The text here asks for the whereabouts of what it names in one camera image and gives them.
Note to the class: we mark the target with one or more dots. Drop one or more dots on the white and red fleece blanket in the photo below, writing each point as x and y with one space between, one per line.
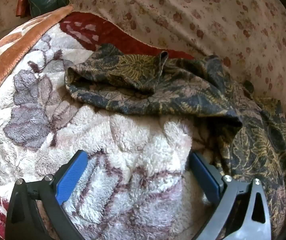
133 142

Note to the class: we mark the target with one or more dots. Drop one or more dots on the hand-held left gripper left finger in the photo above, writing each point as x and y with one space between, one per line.
71 177

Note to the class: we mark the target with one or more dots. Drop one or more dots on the dark floral patterned garment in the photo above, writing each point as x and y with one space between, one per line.
183 92

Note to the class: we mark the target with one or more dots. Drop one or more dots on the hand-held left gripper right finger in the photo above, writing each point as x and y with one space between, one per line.
206 177

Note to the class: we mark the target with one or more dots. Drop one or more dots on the cream flower-print bedsheet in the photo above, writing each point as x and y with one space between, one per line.
208 17

